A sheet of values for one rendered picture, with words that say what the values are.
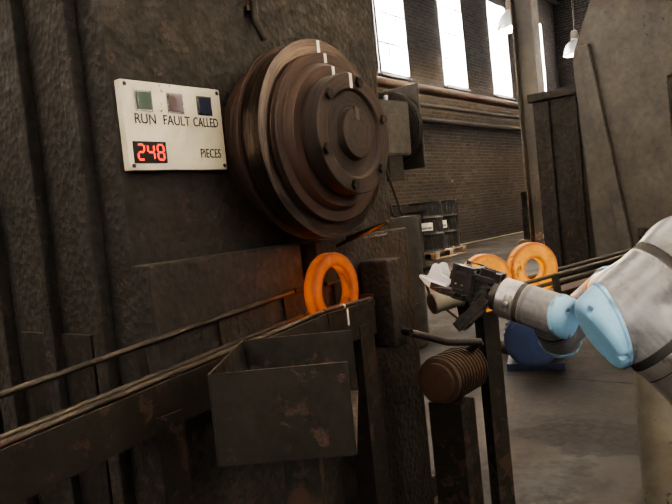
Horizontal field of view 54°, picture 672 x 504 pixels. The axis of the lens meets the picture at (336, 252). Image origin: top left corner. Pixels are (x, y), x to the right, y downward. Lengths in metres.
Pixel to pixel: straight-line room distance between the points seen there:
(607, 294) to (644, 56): 3.16
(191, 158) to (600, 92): 3.09
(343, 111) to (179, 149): 0.38
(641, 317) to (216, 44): 1.09
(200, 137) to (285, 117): 0.19
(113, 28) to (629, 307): 1.07
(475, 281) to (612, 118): 2.71
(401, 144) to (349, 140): 8.26
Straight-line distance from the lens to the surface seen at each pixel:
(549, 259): 2.00
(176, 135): 1.47
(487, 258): 1.89
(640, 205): 4.09
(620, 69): 4.16
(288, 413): 0.99
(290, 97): 1.50
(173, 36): 1.55
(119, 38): 1.46
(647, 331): 1.02
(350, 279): 1.67
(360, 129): 1.57
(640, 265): 1.03
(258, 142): 1.44
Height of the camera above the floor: 0.93
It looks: 3 degrees down
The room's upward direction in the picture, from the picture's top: 6 degrees counter-clockwise
